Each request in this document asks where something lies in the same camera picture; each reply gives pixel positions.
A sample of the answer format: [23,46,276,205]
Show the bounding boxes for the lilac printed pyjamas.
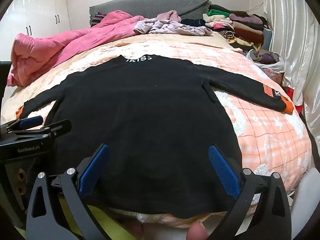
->
[132,19,213,37]

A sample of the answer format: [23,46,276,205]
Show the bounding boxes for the black sweater with orange cuffs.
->
[15,54,294,219]

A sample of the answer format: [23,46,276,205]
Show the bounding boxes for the white satin curtain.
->
[262,0,320,140]

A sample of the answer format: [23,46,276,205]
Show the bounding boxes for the pink floral box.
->
[261,67,284,85]

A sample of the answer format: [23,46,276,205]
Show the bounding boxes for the yellow-green garment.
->
[15,192,140,240]

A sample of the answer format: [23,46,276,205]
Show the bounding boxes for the thin wall cable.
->
[246,2,265,12]

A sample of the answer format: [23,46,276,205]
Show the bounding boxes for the pink duvet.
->
[7,10,152,87]

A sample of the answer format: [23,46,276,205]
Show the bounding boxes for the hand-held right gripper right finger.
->
[208,145,292,240]

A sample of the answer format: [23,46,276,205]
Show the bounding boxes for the grey blue padded board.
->
[262,29,274,53]

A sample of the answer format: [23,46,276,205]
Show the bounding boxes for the white plastic bag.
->
[246,49,285,74]

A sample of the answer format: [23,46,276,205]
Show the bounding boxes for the mauve fleece garment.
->
[156,10,182,23]

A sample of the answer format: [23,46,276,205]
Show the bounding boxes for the white rounded object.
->
[291,167,320,230]

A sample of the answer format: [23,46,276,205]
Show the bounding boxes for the peach checked fleece blanket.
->
[2,40,312,230]

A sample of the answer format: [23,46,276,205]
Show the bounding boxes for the dark striped pillow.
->
[90,12,108,28]

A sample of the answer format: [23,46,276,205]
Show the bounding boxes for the dark object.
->
[0,61,10,100]

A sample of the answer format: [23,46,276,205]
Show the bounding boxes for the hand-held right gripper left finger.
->
[26,144,110,240]

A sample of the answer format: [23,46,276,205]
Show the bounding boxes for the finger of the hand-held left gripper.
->
[6,119,72,140]
[0,116,43,133]

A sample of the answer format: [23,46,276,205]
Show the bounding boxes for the bundle of dark clothes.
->
[250,50,279,64]

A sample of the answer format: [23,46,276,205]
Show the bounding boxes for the person's right hand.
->
[187,223,209,240]

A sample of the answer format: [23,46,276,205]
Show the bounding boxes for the grey quilted headboard cover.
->
[89,0,210,28]

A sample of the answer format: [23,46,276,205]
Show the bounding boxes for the dark navy garment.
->
[180,18,208,28]

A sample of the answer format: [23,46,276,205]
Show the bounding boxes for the white wardrobe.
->
[0,0,73,63]

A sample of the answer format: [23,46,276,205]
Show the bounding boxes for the stack of folded clothes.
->
[202,4,269,53]

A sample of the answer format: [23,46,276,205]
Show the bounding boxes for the red cloth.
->
[284,86,304,113]

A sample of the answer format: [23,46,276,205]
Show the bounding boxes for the black strap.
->
[299,110,320,155]

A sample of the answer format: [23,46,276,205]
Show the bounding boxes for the beige bed sheet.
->
[1,31,244,120]

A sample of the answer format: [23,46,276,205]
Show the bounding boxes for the person's left hand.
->
[15,168,27,194]

